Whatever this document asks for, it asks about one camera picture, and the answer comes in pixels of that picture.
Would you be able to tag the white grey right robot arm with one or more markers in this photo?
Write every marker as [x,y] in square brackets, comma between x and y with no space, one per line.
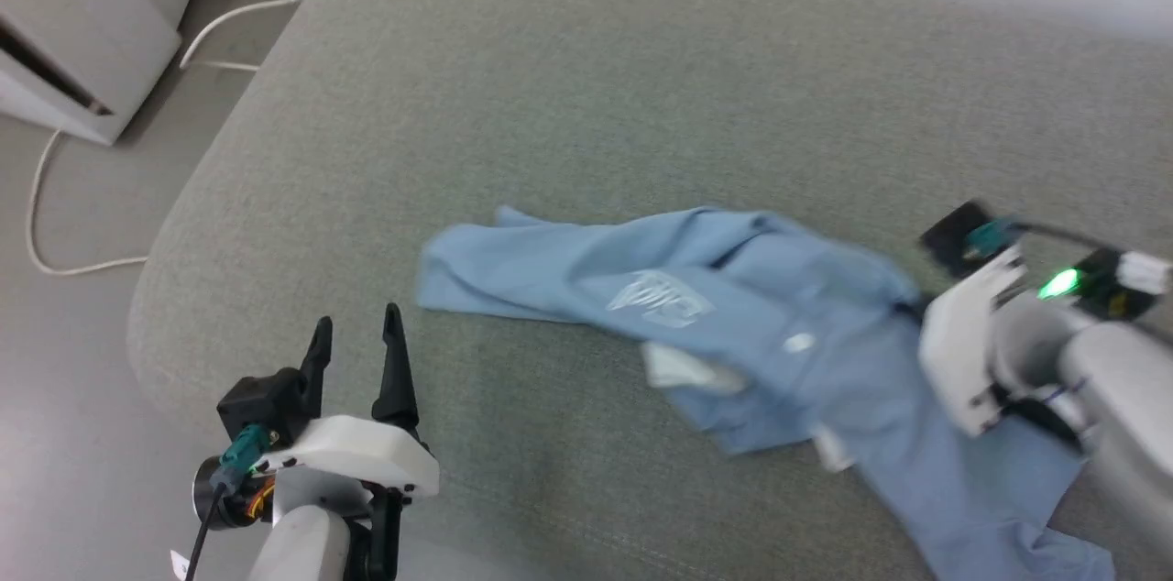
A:
[1118,398]

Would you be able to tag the white cabinet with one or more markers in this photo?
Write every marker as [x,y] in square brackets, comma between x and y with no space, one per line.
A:
[82,4]

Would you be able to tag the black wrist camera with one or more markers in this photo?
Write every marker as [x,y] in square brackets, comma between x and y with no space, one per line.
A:
[261,402]
[953,237]

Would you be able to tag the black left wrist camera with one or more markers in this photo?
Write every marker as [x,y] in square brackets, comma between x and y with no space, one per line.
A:
[261,402]

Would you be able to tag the light blue polo shirt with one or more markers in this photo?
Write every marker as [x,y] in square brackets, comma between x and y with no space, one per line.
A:
[779,288]

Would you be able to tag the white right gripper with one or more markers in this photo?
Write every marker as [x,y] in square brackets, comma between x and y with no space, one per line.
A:
[958,343]

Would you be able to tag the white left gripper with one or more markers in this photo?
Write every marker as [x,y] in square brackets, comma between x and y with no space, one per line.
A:
[367,453]

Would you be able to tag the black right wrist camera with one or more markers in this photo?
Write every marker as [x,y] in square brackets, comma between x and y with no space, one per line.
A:
[953,237]

